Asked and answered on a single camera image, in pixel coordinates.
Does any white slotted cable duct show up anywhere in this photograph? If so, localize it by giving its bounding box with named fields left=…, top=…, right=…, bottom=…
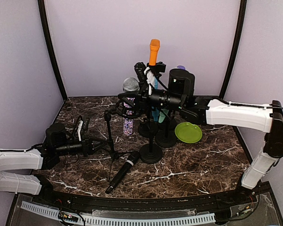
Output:
left=20, top=201, right=216, bottom=226

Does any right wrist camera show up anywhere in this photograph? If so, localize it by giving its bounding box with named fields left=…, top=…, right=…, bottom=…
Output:
left=134, top=62, right=156, bottom=96

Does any black round-base stand blue mic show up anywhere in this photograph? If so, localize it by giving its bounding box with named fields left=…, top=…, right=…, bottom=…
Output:
left=138, top=118, right=158, bottom=138

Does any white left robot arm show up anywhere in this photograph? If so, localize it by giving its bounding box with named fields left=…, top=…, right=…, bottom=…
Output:
left=0, top=123, right=108, bottom=205

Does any mint green microphone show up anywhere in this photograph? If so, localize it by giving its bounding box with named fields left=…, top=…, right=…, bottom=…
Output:
left=158, top=109, right=169, bottom=123

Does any black front table rail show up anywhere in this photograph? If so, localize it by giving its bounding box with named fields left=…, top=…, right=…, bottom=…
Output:
left=34, top=189, right=257, bottom=212

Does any lime green plate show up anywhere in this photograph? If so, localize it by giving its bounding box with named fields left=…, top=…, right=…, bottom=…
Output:
left=175, top=122, right=202, bottom=144

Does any orange microphone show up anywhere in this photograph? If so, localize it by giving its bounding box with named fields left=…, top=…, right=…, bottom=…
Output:
left=149, top=39, right=160, bottom=66

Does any black round-base stand orange mic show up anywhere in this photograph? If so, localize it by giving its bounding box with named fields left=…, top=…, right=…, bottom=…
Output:
left=152, top=62, right=166, bottom=79

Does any black round-base stand mint mic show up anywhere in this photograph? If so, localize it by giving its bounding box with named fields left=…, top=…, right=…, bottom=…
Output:
left=155, top=110, right=177, bottom=148

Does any glitter purple silver-head microphone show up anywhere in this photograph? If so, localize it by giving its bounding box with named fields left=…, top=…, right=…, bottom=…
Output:
left=123, top=77, right=139, bottom=136

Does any black round-base stand front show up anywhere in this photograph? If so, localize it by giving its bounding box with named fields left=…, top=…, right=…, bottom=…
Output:
left=139, top=132, right=163, bottom=164

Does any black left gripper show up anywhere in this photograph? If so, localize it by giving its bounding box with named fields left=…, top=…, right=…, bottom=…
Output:
left=55, top=135, right=107, bottom=157

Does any black handheld microphone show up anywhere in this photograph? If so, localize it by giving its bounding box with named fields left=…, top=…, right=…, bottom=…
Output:
left=105, top=151, right=140, bottom=194

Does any black corner post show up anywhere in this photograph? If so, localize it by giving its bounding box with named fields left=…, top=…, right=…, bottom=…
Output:
left=219, top=0, right=247, bottom=99
left=37, top=0, right=68, bottom=102

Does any black tripod microphone stand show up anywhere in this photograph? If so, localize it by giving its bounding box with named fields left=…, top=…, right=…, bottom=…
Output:
left=104, top=100, right=133, bottom=182

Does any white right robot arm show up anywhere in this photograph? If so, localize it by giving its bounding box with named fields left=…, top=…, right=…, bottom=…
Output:
left=118, top=67, right=283, bottom=204

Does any left black corner post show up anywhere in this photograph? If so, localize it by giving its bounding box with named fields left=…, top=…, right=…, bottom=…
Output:
left=37, top=0, right=68, bottom=102

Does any blue microphone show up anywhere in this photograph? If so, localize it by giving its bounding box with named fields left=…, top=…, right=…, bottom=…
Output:
left=151, top=77, right=159, bottom=122

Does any right black corner post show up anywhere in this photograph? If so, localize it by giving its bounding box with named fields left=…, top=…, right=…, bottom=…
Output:
left=219, top=0, right=247, bottom=99

